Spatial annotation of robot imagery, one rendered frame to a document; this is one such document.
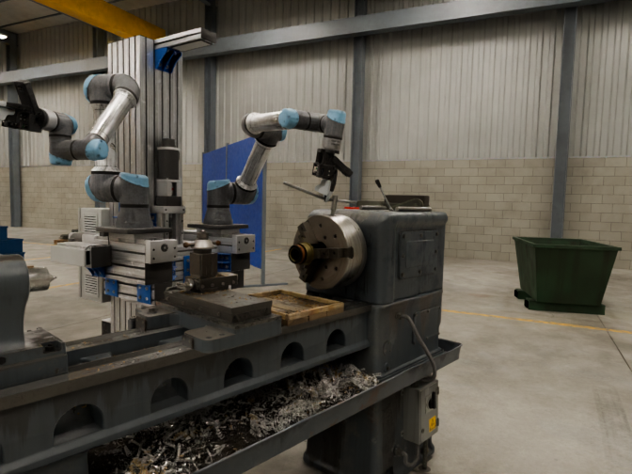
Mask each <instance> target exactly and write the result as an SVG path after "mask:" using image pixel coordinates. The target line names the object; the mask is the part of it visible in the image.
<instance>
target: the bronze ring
mask: <svg viewBox="0 0 632 474"><path fill-rule="evenodd" d="M313 248H314V247H313V246H311V244H309V243H307V242H303V243H301V244H297V245H292V246H291V247H290V249H289V253H288V255H289V259H290V261H291V262H292V263H294V264H304V265H308V264H311V263H312V261H313V260H314V259H313V258H314V250H313Z"/></svg>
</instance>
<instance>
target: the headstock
mask: <svg viewBox="0 0 632 474"><path fill-rule="evenodd" d="M376 211H379V212H376ZM385 211H388V212H385ZM315 214H331V209H316V210H313V211H312V212H311V213H310V214H309V216H308V218H309V217H311V216H313V215H315ZM334 214H342V215H345V216H347V217H350V218H351V219H353V220H354V221H355V222H356V223H357V224H358V226H359V227H360V229H361V230H362V232H363V234H364V237H365V240H366V245H367V260H366V264H365V267H364V270H363V272H362V273H361V275H360V276H359V278H358V279H357V280H356V281H355V282H353V283H352V284H349V285H347V286H342V287H337V288H335V289H334V288H333V289H328V290H318V289H315V288H312V287H311V286H309V285H310V284H308V283H307V282H306V290H308V291H311V292H319V293H324V294H329V295H333V296H337V297H342V298H347V299H352V300H356V301H361V302H366V303H371V304H375V305H387V304H391V303H393V301H395V300H399V299H403V298H405V297H409V296H413V295H417V294H421V293H425V292H430V291H434V290H438V289H443V269H444V248H445V227H446V223H447V221H448V216H447V214H446V213H444V212H392V211H390V210H335V213H334ZM376 251H377V252H376ZM364 286H365V287H364ZM378 286H379V287H378Z"/></svg>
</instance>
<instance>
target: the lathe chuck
mask: <svg viewBox="0 0 632 474"><path fill-rule="evenodd" d="M334 215H335V216H331V214H330V215H329V214H315V215H313V216H311V217H309V218H308V221H309V223H310V225H311V227H312V229H313V231H314V234H315V236H316V238H317V240H318V242H323V243H322V244H320V245H319V246H317V247H314V248H324V247H325V246H326V247H336V248H350V247H351V248H352V257H351V258H339V259H333V258H328V259H322V260H323V261H324V262H320V263H319V264H318V266H317V269H316V271H315V274H314V276H313V278H312V280H311V282H310V285H309V286H311V287H312V288H315V289H318V290H328V289H333V288H337V287H342V286H344V285H346V284H348V283H349V282H351V281H352V280H353V279H354V278H355V276H356V274H357V272H358V270H359V268H360V264H361V261H362V245H361V241H360V238H359V235H358V233H357V231H356V228H355V227H354V226H353V224H352V223H351V222H350V221H349V220H347V219H346V218H344V217H342V216H340V215H337V214H334ZM299 235H300V232H299V230H297V232H296V234H295V237H294V241H293V245H297V243H298V242H299V241H300V240H299V238H298V236H299ZM346 277H350V278H349V279H348V280H347V281H344V279H345V278H346Z"/></svg>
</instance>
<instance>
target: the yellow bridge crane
mask: <svg viewBox="0 0 632 474"><path fill-rule="evenodd" d="M33 1H36V2H38V3H41V4H43V5H45V6H47V7H49V8H53V9H56V10H58V11H60V12H63V13H65V14H68V15H70V16H72V17H74V18H76V19H79V20H81V21H83V22H86V23H88V24H92V25H94V26H97V27H99V28H101V29H103V30H106V31H108V32H110V33H113V34H115V35H118V36H120V37H122V38H125V39H127V38H129V37H133V36H136V35H142V36H145V37H148V38H150V39H153V40H157V39H160V38H164V37H165V36H166V31H165V30H164V29H162V28H160V27H158V26H156V25H154V24H150V23H148V22H146V21H144V20H142V19H140V18H138V17H136V16H134V15H133V14H131V13H129V12H127V11H125V10H122V9H120V8H117V7H115V6H113V5H111V4H109V3H107V2H105V1H103V0H33Z"/></svg>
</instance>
